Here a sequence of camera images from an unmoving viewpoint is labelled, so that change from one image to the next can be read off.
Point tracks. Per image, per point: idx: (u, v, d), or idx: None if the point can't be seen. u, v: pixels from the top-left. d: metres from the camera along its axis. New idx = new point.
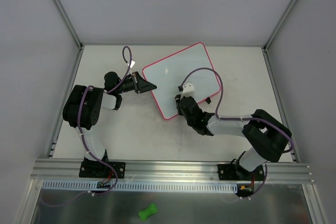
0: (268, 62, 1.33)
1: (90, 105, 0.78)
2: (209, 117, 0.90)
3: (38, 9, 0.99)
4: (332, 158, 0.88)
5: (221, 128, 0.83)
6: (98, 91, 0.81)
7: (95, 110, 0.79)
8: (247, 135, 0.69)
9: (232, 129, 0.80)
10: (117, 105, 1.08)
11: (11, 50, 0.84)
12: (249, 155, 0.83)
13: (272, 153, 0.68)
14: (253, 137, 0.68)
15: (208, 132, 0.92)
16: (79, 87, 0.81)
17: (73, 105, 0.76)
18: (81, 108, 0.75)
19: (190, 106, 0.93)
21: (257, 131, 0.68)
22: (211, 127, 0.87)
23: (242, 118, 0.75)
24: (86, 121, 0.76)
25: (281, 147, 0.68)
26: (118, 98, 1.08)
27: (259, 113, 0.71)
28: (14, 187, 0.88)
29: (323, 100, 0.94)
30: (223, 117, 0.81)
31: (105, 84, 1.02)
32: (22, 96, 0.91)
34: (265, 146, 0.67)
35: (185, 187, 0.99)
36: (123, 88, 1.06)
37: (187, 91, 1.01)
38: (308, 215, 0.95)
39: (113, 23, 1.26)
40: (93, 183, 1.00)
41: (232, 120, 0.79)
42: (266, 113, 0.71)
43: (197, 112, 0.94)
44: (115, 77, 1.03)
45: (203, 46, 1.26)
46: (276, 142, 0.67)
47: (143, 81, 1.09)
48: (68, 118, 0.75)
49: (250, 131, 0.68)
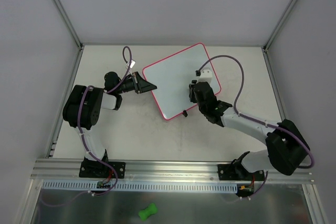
0: (268, 62, 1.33)
1: (89, 105, 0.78)
2: (224, 106, 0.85)
3: (38, 9, 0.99)
4: (332, 159, 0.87)
5: (236, 124, 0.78)
6: (98, 91, 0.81)
7: (95, 110, 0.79)
8: (268, 144, 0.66)
9: (251, 131, 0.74)
10: (117, 105, 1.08)
11: (11, 50, 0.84)
12: (255, 157, 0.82)
13: (287, 167, 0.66)
14: (274, 147, 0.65)
15: (219, 123, 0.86)
16: (79, 87, 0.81)
17: (73, 105, 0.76)
18: (81, 108, 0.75)
19: (205, 91, 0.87)
21: (280, 142, 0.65)
22: (226, 119, 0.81)
23: (267, 123, 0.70)
24: (86, 121, 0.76)
25: (298, 162, 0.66)
26: (118, 98, 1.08)
27: (285, 123, 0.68)
28: (14, 187, 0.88)
29: (323, 100, 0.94)
30: (243, 114, 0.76)
31: (105, 84, 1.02)
32: (22, 96, 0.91)
34: (284, 158, 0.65)
35: (185, 187, 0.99)
36: (123, 88, 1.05)
37: (204, 77, 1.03)
38: (307, 215, 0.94)
39: (113, 23, 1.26)
40: (93, 183, 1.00)
41: (254, 122, 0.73)
42: (293, 125, 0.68)
43: (210, 99, 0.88)
44: (115, 77, 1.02)
45: (203, 46, 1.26)
46: (294, 157, 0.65)
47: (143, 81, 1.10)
48: (68, 118, 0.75)
49: (273, 140, 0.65)
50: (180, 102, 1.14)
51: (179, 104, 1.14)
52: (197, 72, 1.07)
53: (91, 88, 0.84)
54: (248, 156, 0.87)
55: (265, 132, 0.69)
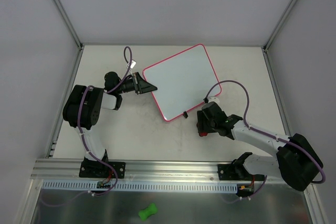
0: (268, 62, 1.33)
1: (89, 104, 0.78)
2: (234, 118, 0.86)
3: (38, 10, 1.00)
4: (332, 158, 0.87)
5: (248, 138, 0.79)
6: (98, 92, 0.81)
7: (95, 110, 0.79)
8: (280, 158, 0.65)
9: (262, 145, 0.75)
10: (117, 105, 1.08)
11: (11, 50, 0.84)
12: (261, 160, 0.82)
13: (298, 182, 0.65)
14: (286, 162, 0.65)
15: (230, 135, 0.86)
16: (80, 87, 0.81)
17: (73, 105, 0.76)
18: (81, 108, 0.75)
19: (210, 107, 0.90)
21: (292, 157, 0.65)
22: (236, 132, 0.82)
23: (277, 137, 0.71)
24: (86, 121, 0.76)
25: (310, 178, 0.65)
26: (118, 98, 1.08)
27: (297, 138, 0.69)
28: (14, 187, 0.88)
29: (323, 100, 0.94)
30: (255, 128, 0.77)
31: (105, 84, 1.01)
32: (22, 96, 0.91)
34: (296, 173, 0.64)
35: (185, 187, 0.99)
36: (124, 88, 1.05)
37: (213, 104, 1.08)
38: (308, 215, 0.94)
39: (113, 23, 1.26)
40: (93, 183, 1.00)
41: (265, 136, 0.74)
42: (304, 140, 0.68)
43: (218, 114, 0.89)
44: (115, 77, 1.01)
45: (202, 46, 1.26)
46: (306, 172, 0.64)
47: (143, 81, 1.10)
48: (68, 118, 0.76)
49: (284, 154, 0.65)
50: (180, 103, 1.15)
51: (179, 105, 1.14)
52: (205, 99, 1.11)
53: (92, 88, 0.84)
54: (251, 158, 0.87)
55: (276, 146, 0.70)
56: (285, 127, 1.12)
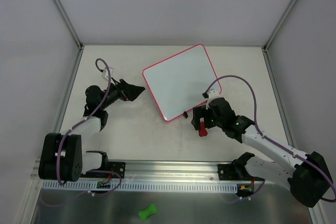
0: (269, 62, 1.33)
1: (66, 159, 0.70)
2: (245, 121, 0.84)
3: (38, 10, 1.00)
4: (331, 158, 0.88)
5: (260, 146, 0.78)
6: (73, 141, 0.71)
7: (78, 161, 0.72)
8: (295, 176, 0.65)
9: (275, 157, 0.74)
10: (103, 123, 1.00)
11: (12, 50, 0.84)
12: (265, 166, 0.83)
13: (308, 199, 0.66)
14: (301, 180, 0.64)
15: (238, 137, 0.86)
16: (54, 135, 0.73)
17: (50, 162, 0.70)
18: (57, 169, 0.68)
19: (220, 106, 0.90)
21: (308, 177, 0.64)
22: (248, 138, 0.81)
23: (295, 153, 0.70)
24: (67, 178, 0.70)
25: (319, 195, 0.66)
26: (103, 115, 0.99)
27: (314, 156, 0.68)
28: (13, 187, 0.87)
29: (324, 100, 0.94)
30: (268, 138, 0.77)
31: (88, 101, 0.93)
32: (21, 96, 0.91)
34: (307, 191, 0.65)
35: (185, 187, 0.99)
36: (108, 100, 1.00)
37: (212, 97, 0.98)
38: (308, 215, 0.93)
39: (113, 24, 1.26)
40: (93, 183, 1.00)
41: (282, 150, 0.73)
42: (322, 159, 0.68)
43: (228, 113, 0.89)
44: (98, 93, 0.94)
45: (202, 46, 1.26)
46: (318, 190, 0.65)
47: (128, 88, 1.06)
48: (46, 177, 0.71)
49: (301, 173, 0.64)
50: (180, 103, 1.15)
51: (179, 105, 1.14)
52: (205, 94, 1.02)
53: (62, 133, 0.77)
54: (255, 160, 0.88)
55: (293, 162, 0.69)
56: (285, 127, 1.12)
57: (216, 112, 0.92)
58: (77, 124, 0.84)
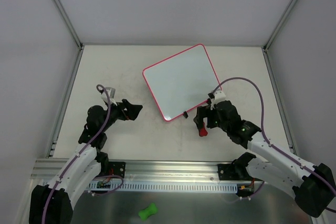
0: (268, 62, 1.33)
1: (55, 214, 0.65)
2: (252, 128, 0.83)
3: (38, 10, 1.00)
4: (331, 158, 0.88)
5: (266, 155, 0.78)
6: (61, 198, 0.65)
7: (67, 214, 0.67)
8: (302, 187, 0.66)
9: (282, 167, 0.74)
10: (100, 146, 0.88)
11: (11, 50, 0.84)
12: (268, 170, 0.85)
13: (313, 210, 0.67)
14: (307, 192, 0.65)
15: (243, 144, 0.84)
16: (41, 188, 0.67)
17: (38, 216, 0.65)
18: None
19: (228, 110, 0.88)
21: (315, 189, 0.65)
22: (254, 146, 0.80)
23: (303, 165, 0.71)
24: None
25: (324, 205, 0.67)
26: (102, 138, 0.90)
27: (321, 168, 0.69)
28: (14, 187, 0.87)
29: (324, 100, 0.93)
30: (275, 147, 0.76)
31: (88, 121, 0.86)
32: (21, 95, 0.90)
34: (313, 203, 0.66)
35: (186, 187, 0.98)
36: (110, 120, 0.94)
37: (218, 97, 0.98)
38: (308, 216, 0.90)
39: (113, 24, 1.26)
40: (93, 183, 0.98)
41: (290, 161, 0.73)
42: (328, 170, 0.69)
43: (234, 118, 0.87)
44: (100, 113, 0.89)
45: (202, 46, 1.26)
46: (323, 201, 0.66)
47: (130, 107, 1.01)
48: None
49: (308, 185, 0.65)
50: (180, 103, 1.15)
51: (179, 105, 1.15)
52: (210, 94, 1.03)
53: (49, 184, 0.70)
54: (256, 162, 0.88)
55: (301, 174, 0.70)
56: (285, 127, 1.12)
57: (222, 116, 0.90)
58: (64, 169, 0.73)
